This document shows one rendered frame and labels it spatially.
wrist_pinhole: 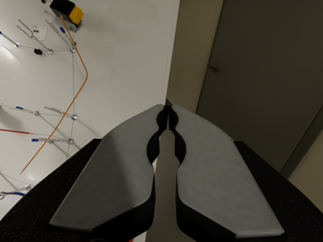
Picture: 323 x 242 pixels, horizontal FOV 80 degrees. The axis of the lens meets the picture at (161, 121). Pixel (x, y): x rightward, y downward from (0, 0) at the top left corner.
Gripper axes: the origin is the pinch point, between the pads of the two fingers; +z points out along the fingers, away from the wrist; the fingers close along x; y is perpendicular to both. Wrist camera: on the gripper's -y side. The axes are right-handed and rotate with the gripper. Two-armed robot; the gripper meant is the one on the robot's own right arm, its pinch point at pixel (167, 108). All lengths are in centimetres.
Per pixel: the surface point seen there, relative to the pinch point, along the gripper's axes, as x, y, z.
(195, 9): 30, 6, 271
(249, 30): 68, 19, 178
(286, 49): 84, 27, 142
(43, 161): -36, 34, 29
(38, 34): -42, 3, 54
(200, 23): 35, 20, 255
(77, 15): -26, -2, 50
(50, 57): -37, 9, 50
